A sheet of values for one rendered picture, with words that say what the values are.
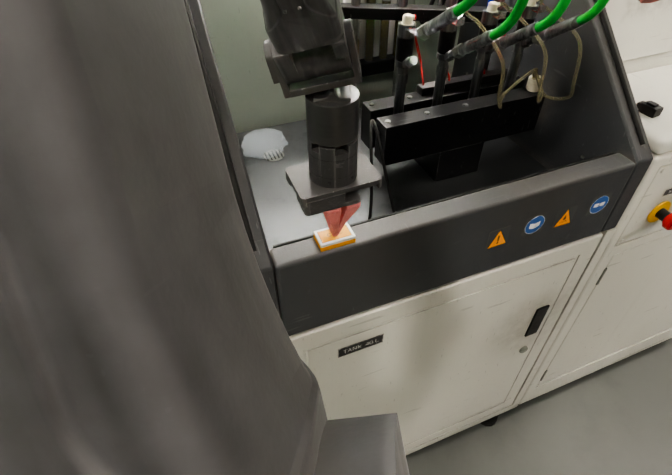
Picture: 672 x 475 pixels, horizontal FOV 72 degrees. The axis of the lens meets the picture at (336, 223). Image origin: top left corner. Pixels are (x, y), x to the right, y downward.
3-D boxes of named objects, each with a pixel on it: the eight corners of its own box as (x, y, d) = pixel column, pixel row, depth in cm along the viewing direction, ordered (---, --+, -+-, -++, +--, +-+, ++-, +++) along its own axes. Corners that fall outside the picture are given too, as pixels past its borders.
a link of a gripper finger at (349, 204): (292, 226, 63) (286, 170, 57) (340, 213, 65) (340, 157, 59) (308, 260, 59) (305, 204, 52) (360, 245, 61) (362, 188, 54)
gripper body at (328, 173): (285, 180, 58) (280, 128, 52) (360, 161, 60) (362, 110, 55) (302, 212, 53) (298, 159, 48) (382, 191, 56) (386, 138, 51)
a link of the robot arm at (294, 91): (260, 47, 43) (350, 26, 42) (272, 6, 52) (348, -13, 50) (297, 152, 51) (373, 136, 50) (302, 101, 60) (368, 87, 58)
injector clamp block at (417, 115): (380, 196, 89) (386, 126, 79) (359, 168, 96) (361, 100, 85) (525, 158, 98) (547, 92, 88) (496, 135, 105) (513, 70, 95)
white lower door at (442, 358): (299, 500, 115) (275, 348, 69) (296, 491, 117) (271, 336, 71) (513, 406, 133) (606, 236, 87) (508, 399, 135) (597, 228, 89)
